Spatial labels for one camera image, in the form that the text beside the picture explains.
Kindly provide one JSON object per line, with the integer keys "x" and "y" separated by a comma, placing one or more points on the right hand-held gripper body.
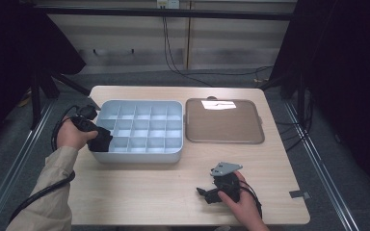
{"x": 228, "y": 186}

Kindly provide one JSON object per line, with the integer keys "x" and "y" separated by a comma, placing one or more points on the black horizontal beam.
{"x": 173, "y": 13}

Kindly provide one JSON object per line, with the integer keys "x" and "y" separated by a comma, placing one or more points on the grey tape piece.
{"x": 299, "y": 194}

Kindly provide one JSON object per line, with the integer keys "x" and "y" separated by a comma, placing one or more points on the black curtain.
{"x": 9, "y": 48}
{"x": 350, "y": 80}

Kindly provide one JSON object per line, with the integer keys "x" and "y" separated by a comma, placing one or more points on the brown tray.
{"x": 224, "y": 125}

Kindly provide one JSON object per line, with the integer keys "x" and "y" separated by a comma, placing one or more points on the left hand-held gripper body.
{"x": 85, "y": 122}

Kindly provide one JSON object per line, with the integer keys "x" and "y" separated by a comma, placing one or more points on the metal floor rail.
{"x": 9, "y": 173}
{"x": 321, "y": 166}

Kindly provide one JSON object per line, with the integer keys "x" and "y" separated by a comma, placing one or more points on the person's left hand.
{"x": 69, "y": 136}

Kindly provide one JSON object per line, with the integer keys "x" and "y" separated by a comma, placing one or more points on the black metal stand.
{"x": 289, "y": 86}
{"x": 38, "y": 93}

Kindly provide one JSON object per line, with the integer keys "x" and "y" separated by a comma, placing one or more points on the black sock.
{"x": 101, "y": 141}

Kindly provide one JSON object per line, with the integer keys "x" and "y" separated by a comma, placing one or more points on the light blue divided storage box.
{"x": 141, "y": 128}

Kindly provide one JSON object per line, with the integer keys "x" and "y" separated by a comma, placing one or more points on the white power outlet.
{"x": 168, "y": 4}

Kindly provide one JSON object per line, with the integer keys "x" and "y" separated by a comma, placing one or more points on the person's right hand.
{"x": 245, "y": 208}

